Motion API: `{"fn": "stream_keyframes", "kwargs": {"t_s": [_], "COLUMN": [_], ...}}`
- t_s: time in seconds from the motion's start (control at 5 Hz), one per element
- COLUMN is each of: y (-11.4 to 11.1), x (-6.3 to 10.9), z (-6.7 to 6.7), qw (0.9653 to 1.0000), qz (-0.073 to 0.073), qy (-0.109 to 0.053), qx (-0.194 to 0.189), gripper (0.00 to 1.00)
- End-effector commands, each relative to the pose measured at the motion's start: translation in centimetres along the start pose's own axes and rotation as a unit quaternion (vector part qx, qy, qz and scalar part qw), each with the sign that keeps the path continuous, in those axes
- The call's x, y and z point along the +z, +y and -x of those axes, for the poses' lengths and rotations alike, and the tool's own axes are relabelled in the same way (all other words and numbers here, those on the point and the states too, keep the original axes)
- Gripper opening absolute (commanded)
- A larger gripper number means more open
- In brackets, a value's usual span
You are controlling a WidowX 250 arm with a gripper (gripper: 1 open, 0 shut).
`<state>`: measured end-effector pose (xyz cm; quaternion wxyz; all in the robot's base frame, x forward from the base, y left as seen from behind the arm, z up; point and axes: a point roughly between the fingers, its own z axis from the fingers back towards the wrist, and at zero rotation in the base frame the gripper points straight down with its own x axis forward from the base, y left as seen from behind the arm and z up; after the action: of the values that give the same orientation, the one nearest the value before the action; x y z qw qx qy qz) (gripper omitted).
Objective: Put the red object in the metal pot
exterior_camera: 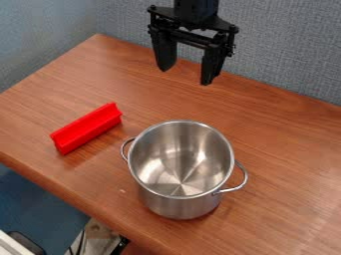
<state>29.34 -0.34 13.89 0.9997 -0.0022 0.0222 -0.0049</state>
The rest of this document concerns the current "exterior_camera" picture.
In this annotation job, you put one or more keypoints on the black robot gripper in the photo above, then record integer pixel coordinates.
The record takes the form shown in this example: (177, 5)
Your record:
(191, 22)

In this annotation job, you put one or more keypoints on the red plastic block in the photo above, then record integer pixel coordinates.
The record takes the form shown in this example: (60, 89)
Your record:
(86, 128)

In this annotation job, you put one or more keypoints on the stainless steel pot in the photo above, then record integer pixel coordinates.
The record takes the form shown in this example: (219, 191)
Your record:
(181, 161)

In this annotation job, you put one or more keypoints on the black object on floor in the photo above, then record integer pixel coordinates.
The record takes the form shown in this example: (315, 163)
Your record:
(28, 243)

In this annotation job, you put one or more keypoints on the white object at corner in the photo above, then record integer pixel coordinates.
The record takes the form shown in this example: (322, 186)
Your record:
(11, 247)

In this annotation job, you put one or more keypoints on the table leg bracket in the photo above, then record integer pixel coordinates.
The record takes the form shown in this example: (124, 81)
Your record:
(98, 240)

